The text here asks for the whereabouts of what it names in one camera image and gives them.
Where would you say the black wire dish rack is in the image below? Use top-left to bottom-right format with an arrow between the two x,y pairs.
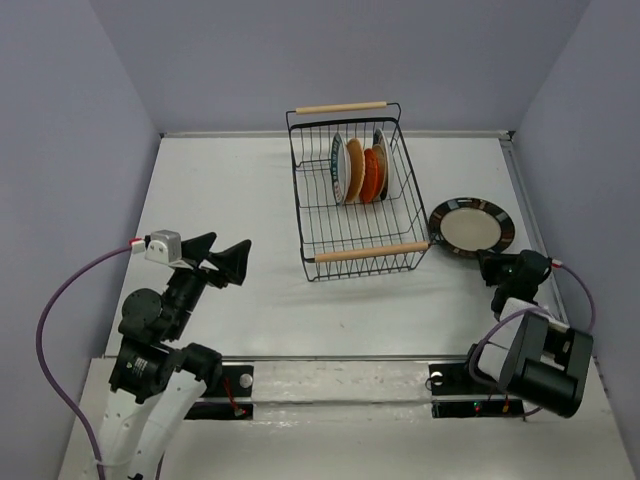
286,102 -> 430,281

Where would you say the cream plate with characters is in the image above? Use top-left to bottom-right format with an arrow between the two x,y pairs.
372,144 -> 389,200

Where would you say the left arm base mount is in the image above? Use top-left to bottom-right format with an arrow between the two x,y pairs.
185,364 -> 254,421

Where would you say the black rimmed cream plate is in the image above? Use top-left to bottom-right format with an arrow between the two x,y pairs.
427,197 -> 516,258

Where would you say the white plate green red rim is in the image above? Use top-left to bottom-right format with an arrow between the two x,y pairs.
373,128 -> 392,165

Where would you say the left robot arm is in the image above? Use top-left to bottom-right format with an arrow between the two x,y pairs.
81,230 -> 252,479

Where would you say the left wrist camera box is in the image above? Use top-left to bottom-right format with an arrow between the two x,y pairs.
145,230 -> 182,265

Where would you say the woven tan wicker plate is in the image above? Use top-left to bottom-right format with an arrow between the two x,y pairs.
346,138 -> 365,203

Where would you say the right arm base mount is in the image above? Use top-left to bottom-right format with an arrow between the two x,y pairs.
425,362 -> 525,419

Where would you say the orange translucent plate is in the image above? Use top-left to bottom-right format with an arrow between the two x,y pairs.
360,147 -> 378,203

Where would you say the white plate dark green rim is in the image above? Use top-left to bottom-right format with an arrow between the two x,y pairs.
330,132 -> 351,205

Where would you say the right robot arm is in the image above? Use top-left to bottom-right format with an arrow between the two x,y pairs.
460,250 -> 596,418

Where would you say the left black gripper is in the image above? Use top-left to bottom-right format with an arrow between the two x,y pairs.
166,230 -> 253,337

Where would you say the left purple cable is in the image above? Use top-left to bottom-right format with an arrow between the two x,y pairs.
35,241 -> 149,480

